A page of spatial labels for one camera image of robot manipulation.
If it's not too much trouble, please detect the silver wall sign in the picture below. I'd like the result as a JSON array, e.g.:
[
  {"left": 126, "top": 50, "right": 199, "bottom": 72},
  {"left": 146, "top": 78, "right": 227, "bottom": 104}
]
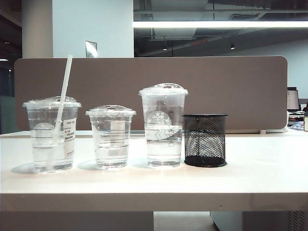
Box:
[{"left": 85, "top": 40, "right": 98, "bottom": 58}]

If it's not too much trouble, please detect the small clear plastic cup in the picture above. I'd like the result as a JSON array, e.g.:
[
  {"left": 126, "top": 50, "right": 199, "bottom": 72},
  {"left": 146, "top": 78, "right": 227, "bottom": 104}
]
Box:
[{"left": 88, "top": 114, "right": 134, "bottom": 170}]

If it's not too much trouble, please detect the brown desk partition panel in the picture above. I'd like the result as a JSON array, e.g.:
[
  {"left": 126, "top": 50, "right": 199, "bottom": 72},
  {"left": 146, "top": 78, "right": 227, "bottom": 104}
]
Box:
[{"left": 13, "top": 55, "right": 289, "bottom": 134}]

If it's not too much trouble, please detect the computer monitor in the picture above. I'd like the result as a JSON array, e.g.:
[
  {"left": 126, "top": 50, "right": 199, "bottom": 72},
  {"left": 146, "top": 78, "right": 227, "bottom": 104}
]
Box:
[{"left": 287, "top": 87, "right": 300, "bottom": 112}]

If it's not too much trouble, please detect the white round column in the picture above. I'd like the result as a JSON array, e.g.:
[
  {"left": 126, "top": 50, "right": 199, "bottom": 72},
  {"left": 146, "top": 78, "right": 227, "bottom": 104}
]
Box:
[{"left": 21, "top": 0, "right": 53, "bottom": 59}]

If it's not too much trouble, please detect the black mesh pen holder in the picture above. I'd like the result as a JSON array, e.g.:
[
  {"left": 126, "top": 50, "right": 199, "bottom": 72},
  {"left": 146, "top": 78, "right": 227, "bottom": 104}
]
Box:
[{"left": 181, "top": 114, "right": 229, "bottom": 167}]

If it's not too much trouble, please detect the grey under-desk cabinet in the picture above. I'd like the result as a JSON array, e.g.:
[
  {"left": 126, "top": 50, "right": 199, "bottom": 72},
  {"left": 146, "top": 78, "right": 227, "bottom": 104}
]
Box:
[{"left": 210, "top": 211, "right": 308, "bottom": 231}]

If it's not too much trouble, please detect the clear plastic cup with lid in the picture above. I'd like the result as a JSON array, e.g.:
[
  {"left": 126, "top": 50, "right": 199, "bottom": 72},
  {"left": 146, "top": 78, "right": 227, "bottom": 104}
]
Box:
[{"left": 138, "top": 83, "right": 189, "bottom": 96}]

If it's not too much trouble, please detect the white partition base rail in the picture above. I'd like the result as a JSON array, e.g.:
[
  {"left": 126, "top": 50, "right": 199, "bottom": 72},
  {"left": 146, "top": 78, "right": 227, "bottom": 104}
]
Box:
[{"left": 260, "top": 127, "right": 288, "bottom": 134}]

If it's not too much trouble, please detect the white drinking straw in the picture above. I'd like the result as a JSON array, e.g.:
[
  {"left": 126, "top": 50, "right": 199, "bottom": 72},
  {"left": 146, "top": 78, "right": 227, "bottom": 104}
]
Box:
[{"left": 47, "top": 54, "right": 74, "bottom": 173}]

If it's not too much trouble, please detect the long ceiling light strip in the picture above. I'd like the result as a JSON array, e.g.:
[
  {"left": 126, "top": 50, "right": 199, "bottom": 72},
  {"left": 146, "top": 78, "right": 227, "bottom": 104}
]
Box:
[{"left": 133, "top": 21, "right": 308, "bottom": 28}]

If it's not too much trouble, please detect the medium clear cup lid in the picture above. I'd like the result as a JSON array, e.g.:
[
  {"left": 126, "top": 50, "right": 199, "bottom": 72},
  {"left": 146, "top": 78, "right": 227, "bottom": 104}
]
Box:
[{"left": 22, "top": 96, "right": 82, "bottom": 109}]

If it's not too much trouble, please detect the small clear cup lid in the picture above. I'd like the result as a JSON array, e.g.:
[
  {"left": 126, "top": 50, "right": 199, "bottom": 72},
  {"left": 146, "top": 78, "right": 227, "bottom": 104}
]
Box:
[{"left": 85, "top": 104, "right": 137, "bottom": 117}]

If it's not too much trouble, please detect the medium clear cup with label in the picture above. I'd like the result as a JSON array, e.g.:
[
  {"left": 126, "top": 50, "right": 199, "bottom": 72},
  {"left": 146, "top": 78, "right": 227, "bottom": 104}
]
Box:
[{"left": 26, "top": 105, "right": 79, "bottom": 173}]

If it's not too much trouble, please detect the large clear cup with logo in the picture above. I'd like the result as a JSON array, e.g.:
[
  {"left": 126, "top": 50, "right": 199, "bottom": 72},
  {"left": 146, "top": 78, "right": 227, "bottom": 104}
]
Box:
[{"left": 141, "top": 92, "right": 186, "bottom": 168}]

